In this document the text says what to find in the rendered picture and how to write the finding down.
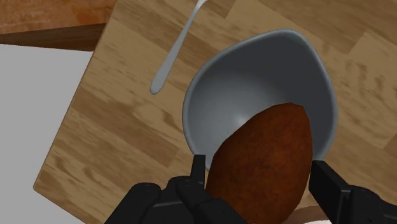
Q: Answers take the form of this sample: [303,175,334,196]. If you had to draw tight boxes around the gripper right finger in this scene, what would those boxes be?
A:
[308,160,397,224]

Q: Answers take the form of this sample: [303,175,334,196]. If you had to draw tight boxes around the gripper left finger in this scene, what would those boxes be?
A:
[104,154,249,224]

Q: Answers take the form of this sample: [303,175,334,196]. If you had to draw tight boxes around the brown oval fruit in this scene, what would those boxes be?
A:
[205,102,314,224]

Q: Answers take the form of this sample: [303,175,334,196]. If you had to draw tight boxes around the grey bowl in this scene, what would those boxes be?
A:
[182,29,339,171]

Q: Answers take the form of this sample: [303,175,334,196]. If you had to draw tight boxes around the silver cutlery piece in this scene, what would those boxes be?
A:
[150,0,208,95]

